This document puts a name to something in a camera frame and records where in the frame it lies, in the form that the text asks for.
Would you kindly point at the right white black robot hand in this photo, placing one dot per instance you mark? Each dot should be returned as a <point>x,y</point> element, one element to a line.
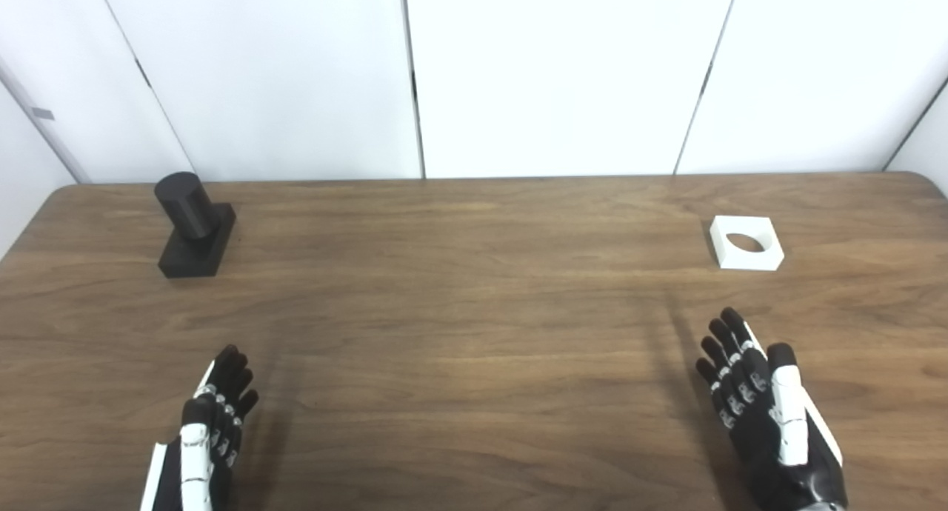
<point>785,422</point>

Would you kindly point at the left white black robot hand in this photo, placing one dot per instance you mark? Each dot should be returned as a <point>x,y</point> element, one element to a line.
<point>196,452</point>

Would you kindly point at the white square piece with hole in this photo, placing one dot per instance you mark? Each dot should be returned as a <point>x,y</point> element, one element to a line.
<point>740,259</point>

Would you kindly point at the black peg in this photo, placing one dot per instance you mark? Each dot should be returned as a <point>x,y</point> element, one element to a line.
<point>189,215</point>

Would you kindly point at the small grey wall tag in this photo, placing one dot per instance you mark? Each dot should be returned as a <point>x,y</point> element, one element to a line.
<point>43,114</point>

